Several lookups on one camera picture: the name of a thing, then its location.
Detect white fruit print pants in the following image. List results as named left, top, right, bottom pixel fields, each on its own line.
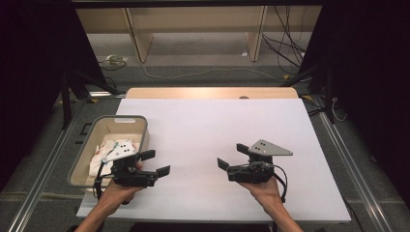
left=89, top=138, right=141, bottom=179

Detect aluminium floor rail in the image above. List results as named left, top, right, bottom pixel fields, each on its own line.
left=309, top=96, right=395, bottom=232
left=7, top=100, right=89, bottom=232

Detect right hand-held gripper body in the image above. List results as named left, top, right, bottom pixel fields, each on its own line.
left=226, top=138, right=294, bottom=185

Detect coiled pale green cable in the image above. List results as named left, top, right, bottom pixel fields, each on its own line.
left=97, top=53, right=129, bottom=72

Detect person's right hand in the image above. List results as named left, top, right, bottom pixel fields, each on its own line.
left=237, top=175, right=285, bottom=209

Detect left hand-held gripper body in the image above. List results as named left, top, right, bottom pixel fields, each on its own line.
left=101, top=138, right=160, bottom=189

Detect black metal stand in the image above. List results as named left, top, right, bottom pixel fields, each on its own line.
left=282, top=60, right=337, bottom=126
left=60, top=68, right=121, bottom=131

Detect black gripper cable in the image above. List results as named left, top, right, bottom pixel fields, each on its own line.
left=270, top=163, right=289, bottom=204
left=92, top=160, right=113, bottom=200

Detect beige bin with grey rim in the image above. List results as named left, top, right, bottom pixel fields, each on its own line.
left=67, top=114, right=151, bottom=189

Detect black curtain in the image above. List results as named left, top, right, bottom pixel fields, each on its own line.
left=0, top=0, right=108, bottom=191
left=298, top=0, right=410, bottom=211

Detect light wooden desk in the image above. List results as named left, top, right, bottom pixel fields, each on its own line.
left=75, top=5, right=323, bottom=64

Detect person's left hand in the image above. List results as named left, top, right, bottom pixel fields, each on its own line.
left=98, top=161, right=145, bottom=208

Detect short white cable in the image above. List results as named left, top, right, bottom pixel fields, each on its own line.
left=331, top=99, right=348, bottom=124

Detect light wooden table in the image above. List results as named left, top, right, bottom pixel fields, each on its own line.
left=125, top=86, right=300, bottom=100

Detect bundle of black cables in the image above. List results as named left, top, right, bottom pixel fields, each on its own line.
left=261, top=5, right=308, bottom=75

